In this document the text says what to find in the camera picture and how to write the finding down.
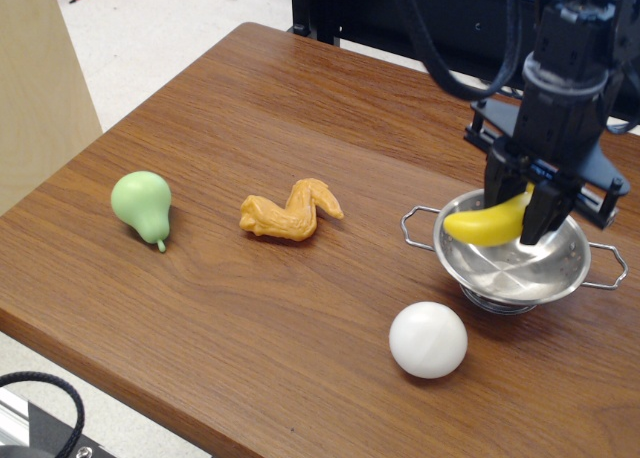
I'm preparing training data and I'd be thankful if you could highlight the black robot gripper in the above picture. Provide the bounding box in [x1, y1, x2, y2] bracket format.
[465, 2, 630, 245]

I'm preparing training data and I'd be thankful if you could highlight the yellow toy banana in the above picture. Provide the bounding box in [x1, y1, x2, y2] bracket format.
[443, 183, 534, 247]

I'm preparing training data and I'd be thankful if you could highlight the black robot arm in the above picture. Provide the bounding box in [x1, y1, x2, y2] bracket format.
[465, 0, 639, 245]

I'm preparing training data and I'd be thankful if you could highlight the steel colander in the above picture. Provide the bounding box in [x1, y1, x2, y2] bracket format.
[401, 189, 629, 315]

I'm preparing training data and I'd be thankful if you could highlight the white ball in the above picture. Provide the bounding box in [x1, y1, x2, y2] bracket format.
[389, 302, 468, 379]

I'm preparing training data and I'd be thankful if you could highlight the orange toy chicken wing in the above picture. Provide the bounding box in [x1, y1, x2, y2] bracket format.
[239, 178, 344, 242]

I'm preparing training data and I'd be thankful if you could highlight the green toy pear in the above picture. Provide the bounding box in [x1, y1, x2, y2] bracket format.
[111, 171, 172, 253]

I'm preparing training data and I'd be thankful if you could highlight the light wooden panel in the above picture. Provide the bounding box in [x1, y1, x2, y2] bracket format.
[1, 0, 102, 211]

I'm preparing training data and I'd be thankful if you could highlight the black metal frame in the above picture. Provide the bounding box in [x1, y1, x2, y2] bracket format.
[287, 0, 640, 125]

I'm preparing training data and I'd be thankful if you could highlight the black braided cable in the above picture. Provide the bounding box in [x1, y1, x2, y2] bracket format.
[0, 370, 86, 458]

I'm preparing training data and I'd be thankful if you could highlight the aluminium rail with bracket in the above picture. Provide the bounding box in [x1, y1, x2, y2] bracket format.
[0, 387, 117, 458]

